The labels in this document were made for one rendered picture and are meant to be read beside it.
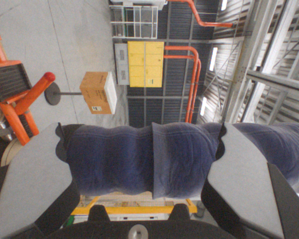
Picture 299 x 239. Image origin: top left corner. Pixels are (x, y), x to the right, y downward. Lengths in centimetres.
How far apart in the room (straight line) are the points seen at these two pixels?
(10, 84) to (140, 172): 38
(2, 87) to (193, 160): 48
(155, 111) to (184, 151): 1155
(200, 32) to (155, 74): 509
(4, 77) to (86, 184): 31
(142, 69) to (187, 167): 741
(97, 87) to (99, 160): 185
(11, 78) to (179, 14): 1100
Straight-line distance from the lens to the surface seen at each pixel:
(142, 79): 777
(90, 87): 222
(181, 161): 37
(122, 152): 37
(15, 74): 48
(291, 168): 52
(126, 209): 163
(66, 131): 45
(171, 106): 1191
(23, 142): 51
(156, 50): 764
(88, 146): 40
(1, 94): 45
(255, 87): 241
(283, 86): 192
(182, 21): 1122
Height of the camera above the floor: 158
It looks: 2 degrees up
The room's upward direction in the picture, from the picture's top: 90 degrees clockwise
